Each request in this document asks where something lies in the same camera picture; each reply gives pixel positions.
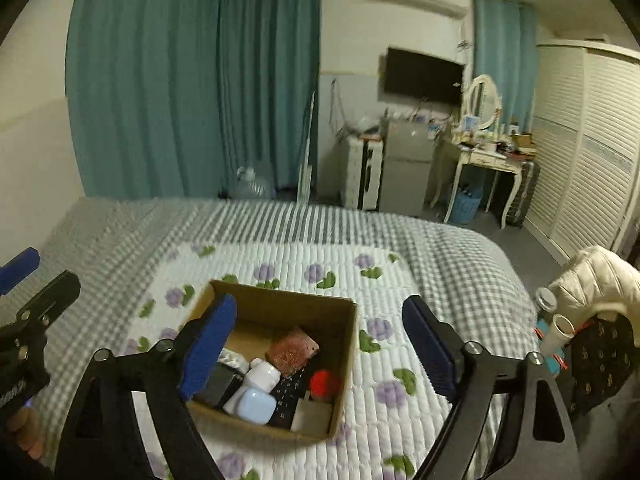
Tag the silver suitcase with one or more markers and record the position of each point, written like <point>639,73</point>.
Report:
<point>525,195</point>

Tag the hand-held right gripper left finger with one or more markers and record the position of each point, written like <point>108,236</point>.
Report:
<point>210,345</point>

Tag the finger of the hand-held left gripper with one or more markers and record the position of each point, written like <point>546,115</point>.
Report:
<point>55,295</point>
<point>17,270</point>

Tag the white mop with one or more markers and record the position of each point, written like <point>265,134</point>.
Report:
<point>307,170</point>

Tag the reddish brown small box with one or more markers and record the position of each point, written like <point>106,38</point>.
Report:
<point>295,352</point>

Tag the clear plastic water jug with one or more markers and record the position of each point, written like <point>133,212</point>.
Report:
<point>252,184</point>

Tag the paper cup with lid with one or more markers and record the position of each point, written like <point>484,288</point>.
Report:
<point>546,301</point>

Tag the black remote control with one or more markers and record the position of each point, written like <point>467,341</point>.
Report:
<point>292,395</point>

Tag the person's left hand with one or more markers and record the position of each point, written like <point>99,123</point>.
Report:
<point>27,430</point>

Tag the white dressing table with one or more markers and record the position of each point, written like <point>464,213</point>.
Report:
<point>480,157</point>

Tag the teal curtain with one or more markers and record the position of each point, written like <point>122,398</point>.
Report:
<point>502,60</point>
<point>270,85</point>
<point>145,85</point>

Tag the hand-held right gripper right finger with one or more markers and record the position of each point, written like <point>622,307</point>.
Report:
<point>432,350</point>

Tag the light blue earbuds case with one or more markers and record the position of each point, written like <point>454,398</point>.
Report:
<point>252,406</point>

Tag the white puffer jacket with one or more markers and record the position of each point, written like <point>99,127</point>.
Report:
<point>595,280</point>

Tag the quilted floral mat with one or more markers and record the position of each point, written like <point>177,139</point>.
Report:
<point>380,430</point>

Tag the white suitcase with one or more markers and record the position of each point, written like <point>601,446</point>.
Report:
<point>360,170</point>

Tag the white cup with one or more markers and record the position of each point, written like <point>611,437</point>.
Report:
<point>557,335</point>

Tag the cardboard box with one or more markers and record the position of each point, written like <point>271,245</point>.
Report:
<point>285,310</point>

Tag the white power bank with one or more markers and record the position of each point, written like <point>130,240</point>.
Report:
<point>312,416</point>

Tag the white bottle with red cap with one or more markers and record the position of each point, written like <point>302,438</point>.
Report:
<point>324,385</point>

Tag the white oval vanity mirror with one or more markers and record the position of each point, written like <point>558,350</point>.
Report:
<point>482,100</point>

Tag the grey checkered bed sheet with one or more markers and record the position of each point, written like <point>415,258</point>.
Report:
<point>125,230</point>

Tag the black printed garment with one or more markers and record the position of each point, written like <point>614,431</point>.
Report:
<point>600,360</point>

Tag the white round handheld device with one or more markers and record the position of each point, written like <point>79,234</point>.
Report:
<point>262,375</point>

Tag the black wall television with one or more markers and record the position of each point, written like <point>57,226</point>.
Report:
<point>422,76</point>

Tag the clear plastic bag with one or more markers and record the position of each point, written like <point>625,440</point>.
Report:
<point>362,124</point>

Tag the blue basket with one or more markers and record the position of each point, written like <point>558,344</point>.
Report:
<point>465,207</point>

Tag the black charger block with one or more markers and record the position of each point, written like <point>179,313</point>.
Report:
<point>222,387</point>

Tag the white louvred wardrobe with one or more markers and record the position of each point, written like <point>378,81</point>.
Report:
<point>590,160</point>

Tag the grey small fridge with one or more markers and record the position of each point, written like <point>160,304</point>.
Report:
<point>405,170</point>

